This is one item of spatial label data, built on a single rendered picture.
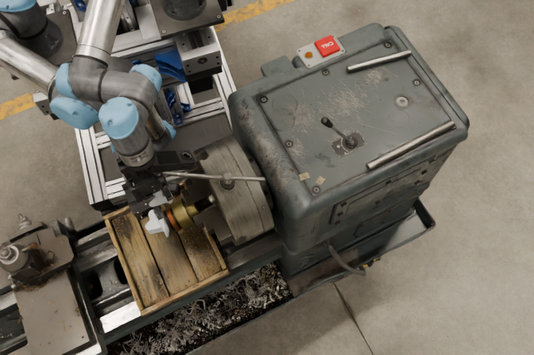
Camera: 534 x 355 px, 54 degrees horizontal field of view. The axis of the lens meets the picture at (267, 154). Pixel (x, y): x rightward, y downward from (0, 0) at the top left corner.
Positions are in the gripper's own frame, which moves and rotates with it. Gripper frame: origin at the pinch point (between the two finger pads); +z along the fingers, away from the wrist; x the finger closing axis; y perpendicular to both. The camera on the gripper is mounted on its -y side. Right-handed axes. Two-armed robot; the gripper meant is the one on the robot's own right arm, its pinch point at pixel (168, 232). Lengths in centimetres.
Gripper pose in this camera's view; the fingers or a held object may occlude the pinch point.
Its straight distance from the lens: 158.0
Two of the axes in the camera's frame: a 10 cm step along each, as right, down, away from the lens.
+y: -8.9, 4.1, -1.8
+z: 4.5, 8.1, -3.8
